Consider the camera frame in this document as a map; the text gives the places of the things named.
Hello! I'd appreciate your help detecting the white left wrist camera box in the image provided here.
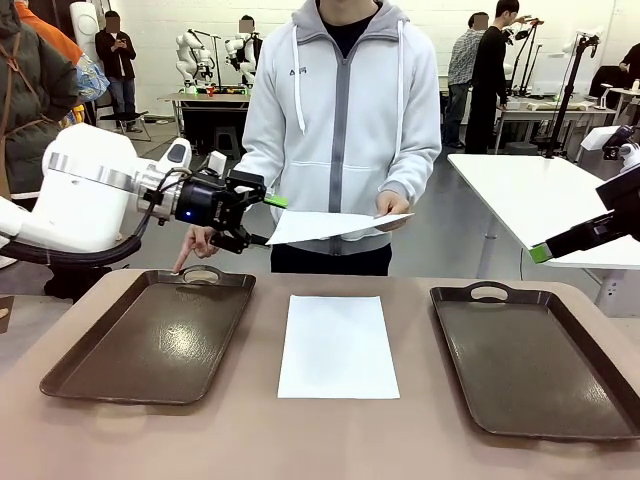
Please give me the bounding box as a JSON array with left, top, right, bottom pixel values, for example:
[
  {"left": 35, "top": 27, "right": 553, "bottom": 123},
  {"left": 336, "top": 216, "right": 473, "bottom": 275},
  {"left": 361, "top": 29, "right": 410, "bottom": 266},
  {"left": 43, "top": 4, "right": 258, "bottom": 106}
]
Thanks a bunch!
[{"left": 206, "top": 149, "right": 230, "bottom": 175}]

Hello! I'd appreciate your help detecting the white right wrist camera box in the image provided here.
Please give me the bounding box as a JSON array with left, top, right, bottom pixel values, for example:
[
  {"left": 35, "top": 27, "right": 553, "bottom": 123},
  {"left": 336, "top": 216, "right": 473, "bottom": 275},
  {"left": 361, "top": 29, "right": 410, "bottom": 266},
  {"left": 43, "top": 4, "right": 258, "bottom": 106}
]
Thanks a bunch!
[{"left": 581, "top": 125, "right": 623, "bottom": 151}]

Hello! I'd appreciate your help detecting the bystander in black with phone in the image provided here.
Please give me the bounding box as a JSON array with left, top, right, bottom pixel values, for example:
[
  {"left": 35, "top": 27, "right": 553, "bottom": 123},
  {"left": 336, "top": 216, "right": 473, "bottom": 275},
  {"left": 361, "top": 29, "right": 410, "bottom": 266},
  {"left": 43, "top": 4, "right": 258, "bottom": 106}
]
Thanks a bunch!
[{"left": 94, "top": 10, "right": 137, "bottom": 134}]

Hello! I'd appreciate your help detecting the orange clad mannequin figure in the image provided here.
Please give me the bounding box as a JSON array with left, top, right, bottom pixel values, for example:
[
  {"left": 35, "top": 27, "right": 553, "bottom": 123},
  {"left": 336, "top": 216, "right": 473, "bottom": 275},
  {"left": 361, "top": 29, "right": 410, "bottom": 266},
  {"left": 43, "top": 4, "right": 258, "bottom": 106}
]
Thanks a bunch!
[{"left": 14, "top": 0, "right": 111, "bottom": 126}]

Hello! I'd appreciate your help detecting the black metal chair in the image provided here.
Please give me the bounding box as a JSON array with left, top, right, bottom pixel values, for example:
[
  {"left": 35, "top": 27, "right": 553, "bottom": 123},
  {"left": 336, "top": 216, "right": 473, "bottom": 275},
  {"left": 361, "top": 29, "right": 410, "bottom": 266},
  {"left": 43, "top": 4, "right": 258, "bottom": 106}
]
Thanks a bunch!
[{"left": 97, "top": 97, "right": 151, "bottom": 144}]

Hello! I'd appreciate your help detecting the person's left hand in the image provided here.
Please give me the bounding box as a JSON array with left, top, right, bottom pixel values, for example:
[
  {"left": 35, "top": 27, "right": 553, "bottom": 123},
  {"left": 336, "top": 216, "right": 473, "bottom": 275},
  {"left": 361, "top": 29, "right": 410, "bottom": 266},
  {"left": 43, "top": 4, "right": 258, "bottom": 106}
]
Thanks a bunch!
[{"left": 374, "top": 192, "right": 412, "bottom": 232}]

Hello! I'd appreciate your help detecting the grey background work table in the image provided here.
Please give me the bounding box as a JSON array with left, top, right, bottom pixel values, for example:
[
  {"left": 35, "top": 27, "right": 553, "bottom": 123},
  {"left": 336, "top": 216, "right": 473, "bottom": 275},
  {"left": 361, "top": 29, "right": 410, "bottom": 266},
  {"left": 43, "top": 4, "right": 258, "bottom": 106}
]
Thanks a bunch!
[{"left": 157, "top": 91, "right": 251, "bottom": 164}]

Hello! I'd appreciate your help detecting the person's right hand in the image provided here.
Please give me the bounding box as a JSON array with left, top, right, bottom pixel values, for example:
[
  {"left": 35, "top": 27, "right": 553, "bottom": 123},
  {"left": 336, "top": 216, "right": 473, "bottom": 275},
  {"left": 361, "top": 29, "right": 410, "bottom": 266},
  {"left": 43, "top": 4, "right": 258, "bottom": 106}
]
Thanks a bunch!
[{"left": 173, "top": 224, "right": 221, "bottom": 276}]

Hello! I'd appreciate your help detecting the white side table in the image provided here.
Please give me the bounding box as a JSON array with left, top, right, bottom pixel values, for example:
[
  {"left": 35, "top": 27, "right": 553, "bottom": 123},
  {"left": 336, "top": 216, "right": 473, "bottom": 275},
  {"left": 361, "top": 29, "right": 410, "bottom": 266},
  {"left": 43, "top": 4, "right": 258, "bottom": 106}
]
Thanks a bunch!
[{"left": 447, "top": 153, "right": 640, "bottom": 317}]

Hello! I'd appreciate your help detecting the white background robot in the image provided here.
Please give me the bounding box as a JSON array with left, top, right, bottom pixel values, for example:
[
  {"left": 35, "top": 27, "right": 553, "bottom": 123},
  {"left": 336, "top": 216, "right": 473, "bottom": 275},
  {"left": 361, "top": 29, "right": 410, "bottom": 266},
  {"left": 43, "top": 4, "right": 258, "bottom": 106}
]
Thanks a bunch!
[
  {"left": 223, "top": 30, "right": 251, "bottom": 89},
  {"left": 174, "top": 28, "right": 217, "bottom": 95}
]

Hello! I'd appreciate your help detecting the grey plastic stool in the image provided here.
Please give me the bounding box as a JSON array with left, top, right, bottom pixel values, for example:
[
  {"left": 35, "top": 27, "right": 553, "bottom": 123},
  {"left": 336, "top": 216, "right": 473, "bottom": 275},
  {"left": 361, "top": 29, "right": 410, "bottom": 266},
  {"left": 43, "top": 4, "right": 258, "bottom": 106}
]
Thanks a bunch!
[{"left": 214, "top": 127, "right": 241, "bottom": 161}]

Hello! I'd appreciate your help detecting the tall bystander in black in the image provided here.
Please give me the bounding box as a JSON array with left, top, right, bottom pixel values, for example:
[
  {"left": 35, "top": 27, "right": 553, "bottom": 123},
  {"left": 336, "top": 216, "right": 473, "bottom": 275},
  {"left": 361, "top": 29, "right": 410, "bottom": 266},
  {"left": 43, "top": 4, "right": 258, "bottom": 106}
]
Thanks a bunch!
[{"left": 464, "top": 0, "right": 521, "bottom": 155}]

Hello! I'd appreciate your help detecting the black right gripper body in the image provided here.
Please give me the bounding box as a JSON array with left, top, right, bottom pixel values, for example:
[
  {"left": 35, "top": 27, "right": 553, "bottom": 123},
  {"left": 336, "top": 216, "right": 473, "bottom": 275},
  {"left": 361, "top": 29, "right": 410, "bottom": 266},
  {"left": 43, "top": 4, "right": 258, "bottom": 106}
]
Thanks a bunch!
[{"left": 595, "top": 172, "right": 640, "bottom": 214}]

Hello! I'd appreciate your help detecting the person's left forearm white sleeve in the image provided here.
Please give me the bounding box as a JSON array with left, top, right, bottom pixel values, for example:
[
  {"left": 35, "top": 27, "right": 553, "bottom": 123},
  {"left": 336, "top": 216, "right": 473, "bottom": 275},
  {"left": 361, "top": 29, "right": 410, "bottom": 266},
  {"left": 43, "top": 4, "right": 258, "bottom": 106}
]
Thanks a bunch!
[{"left": 379, "top": 134, "right": 442, "bottom": 207}]

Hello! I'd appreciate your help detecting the black camera tripod stand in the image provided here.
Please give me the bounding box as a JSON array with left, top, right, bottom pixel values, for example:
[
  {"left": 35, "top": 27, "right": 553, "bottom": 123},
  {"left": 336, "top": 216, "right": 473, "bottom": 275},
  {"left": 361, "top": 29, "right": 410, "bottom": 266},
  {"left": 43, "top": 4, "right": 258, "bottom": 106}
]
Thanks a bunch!
[{"left": 543, "top": 32, "right": 601, "bottom": 160}]

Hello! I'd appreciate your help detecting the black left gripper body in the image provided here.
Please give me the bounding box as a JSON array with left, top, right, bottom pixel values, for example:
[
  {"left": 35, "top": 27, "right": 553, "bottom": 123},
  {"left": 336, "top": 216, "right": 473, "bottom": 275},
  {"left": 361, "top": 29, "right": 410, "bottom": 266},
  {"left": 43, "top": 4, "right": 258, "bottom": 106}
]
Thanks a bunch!
[{"left": 174, "top": 172, "right": 236, "bottom": 235}]

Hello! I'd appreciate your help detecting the bystander behind white robots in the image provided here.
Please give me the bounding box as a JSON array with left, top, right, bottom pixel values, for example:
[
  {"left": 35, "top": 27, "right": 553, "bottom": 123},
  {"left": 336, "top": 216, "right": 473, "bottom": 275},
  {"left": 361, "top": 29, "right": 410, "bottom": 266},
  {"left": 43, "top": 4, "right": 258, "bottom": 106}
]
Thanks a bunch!
[{"left": 237, "top": 14, "right": 265, "bottom": 86}]

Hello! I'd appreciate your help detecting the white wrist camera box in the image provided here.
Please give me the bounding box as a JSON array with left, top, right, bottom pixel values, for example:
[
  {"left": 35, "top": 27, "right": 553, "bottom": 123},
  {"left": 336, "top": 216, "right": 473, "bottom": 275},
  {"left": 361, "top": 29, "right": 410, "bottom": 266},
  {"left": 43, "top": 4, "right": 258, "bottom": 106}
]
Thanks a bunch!
[
  {"left": 581, "top": 125, "right": 623, "bottom": 151},
  {"left": 206, "top": 149, "right": 230, "bottom": 175}
]

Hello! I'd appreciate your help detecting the dark brown serving tray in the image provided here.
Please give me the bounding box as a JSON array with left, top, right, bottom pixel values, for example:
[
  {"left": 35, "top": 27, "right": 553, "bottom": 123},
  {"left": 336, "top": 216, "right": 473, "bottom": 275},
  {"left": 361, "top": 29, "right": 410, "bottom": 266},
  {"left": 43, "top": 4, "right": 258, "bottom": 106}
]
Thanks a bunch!
[
  {"left": 39, "top": 264, "right": 257, "bottom": 406},
  {"left": 429, "top": 281, "right": 640, "bottom": 442}
]

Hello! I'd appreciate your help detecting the person's right forearm white sleeve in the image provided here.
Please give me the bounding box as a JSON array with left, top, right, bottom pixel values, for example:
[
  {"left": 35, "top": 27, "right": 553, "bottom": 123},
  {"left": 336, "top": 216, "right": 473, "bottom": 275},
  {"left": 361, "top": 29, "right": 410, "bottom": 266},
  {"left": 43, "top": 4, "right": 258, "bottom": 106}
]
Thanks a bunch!
[{"left": 239, "top": 114, "right": 281, "bottom": 176}]

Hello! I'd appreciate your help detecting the white A4 paper sheet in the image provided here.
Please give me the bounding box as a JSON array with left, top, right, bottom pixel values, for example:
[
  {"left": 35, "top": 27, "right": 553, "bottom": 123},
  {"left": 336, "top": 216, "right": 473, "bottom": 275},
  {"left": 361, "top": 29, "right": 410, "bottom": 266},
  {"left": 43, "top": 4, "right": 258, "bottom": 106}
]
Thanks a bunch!
[
  {"left": 277, "top": 294, "right": 401, "bottom": 400},
  {"left": 264, "top": 209, "right": 415, "bottom": 246}
]

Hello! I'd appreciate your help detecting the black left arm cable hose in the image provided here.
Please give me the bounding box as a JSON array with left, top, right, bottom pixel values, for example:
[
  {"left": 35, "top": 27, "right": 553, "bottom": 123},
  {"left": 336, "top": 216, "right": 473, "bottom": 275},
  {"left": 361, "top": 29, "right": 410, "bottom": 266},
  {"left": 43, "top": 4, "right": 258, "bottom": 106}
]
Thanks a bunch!
[{"left": 0, "top": 199, "right": 151, "bottom": 266}]

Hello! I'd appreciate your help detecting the tall white air conditioner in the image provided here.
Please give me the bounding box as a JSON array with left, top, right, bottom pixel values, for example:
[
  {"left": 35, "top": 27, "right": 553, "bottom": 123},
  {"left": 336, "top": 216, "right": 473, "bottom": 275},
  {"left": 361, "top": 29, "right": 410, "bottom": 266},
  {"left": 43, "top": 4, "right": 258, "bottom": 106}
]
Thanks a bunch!
[{"left": 68, "top": 0, "right": 106, "bottom": 59}]

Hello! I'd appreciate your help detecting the person in white hoodie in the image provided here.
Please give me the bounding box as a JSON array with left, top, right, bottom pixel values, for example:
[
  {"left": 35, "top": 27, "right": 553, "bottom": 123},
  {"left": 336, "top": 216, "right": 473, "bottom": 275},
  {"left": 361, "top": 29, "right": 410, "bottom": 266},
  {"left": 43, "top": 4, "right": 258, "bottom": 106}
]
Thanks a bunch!
[{"left": 239, "top": 0, "right": 444, "bottom": 276}]

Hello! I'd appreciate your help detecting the bystander in plaid shirt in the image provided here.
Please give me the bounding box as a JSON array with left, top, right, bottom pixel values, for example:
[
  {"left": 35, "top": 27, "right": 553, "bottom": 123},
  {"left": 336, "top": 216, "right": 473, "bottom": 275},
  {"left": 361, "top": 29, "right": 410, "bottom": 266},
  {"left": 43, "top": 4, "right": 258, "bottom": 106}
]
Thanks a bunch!
[{"left": 442, "top": 12, "right": 489, "bottom": 150}]

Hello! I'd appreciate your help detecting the long grey background table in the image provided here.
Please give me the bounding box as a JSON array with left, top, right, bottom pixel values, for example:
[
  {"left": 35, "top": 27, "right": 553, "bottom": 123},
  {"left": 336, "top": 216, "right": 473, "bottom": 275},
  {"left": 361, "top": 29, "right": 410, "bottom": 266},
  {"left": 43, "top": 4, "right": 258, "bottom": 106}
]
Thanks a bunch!
[{"left": 492, "top": 97, "right": 619, "bottom": 154}]

